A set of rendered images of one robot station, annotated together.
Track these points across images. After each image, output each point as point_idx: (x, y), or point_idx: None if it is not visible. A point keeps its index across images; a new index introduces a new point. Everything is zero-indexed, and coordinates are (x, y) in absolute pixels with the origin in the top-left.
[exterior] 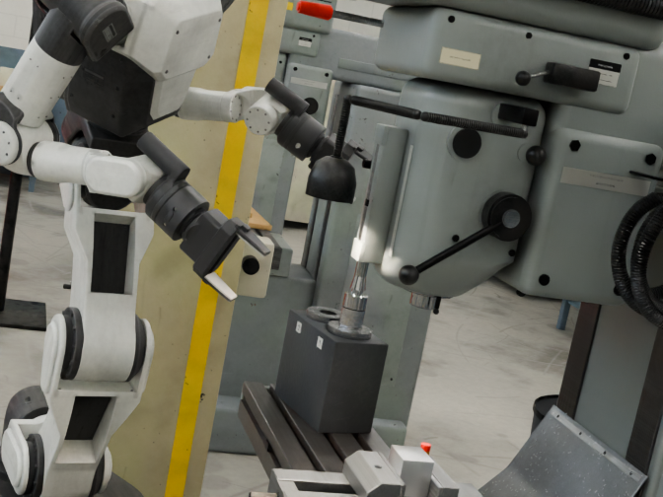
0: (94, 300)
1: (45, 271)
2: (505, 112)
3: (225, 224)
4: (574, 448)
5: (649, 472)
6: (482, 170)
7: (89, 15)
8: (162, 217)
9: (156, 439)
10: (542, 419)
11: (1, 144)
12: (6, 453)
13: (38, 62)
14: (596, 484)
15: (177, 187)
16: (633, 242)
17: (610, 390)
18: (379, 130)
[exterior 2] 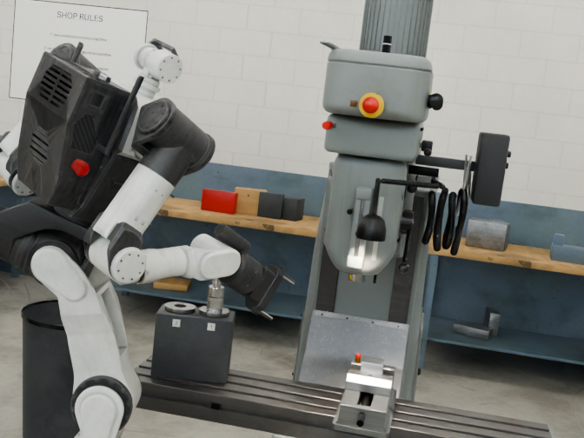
0: (122, 362)
1: None
2: (417, 170)
3: (278, 271)
4: (348, 327)
5: (408, 322)
6: (402, 202)
7: (208, 149)
8: (248, 281)
9: None
10: (50, 328)
11: (135, 266)
12: None
13: (162, 192)
14: (379, 339)
15: (249, 257)
16: None
17: (363, 291)
18: (363, 191)
